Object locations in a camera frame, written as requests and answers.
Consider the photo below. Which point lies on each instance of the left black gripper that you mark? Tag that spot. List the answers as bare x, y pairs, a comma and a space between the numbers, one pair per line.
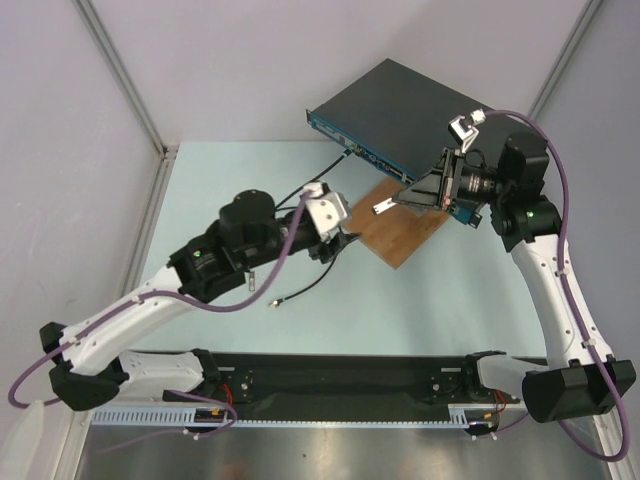
327, 251

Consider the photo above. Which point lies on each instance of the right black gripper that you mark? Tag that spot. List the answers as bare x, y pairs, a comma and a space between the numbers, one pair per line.
448, 179

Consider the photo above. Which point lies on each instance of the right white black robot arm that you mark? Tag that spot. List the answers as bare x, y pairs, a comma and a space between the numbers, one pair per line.
530, 228

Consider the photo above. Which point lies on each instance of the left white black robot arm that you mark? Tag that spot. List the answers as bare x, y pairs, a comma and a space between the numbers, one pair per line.
224, 270

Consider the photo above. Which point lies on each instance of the brown wooden board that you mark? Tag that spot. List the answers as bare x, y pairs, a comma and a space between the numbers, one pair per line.
397, 233

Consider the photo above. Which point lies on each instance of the metal switch stand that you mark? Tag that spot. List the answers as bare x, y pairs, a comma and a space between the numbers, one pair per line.
416, 201

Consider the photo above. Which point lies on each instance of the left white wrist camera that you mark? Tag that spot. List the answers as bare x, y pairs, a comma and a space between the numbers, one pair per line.
328, 209

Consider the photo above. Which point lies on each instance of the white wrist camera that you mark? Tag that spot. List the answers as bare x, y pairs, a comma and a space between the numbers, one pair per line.
464, 128
328, 209

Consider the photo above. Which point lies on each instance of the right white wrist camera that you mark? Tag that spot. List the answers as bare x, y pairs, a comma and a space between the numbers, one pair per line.
464, 128

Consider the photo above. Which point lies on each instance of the blue black network switch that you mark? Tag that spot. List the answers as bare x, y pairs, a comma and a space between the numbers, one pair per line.
396, 119

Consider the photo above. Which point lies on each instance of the aluminium frame rail front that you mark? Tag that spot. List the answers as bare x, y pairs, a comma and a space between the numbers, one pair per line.
549, 395

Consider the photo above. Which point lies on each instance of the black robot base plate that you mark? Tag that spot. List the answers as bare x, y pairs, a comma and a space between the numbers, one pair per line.
382, 387

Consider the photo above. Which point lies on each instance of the left aluminium frame post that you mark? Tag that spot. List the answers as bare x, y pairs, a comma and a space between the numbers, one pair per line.
105, 45

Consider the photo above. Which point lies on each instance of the aluminium frame post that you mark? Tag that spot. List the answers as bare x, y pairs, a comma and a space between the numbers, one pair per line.
105, 45
576, 37

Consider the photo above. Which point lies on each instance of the white slotted cable duct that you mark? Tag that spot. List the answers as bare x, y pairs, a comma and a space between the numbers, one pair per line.
199, 417

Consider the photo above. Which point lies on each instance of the right aluminium frame post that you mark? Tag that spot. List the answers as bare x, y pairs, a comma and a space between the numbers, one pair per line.
576, 37

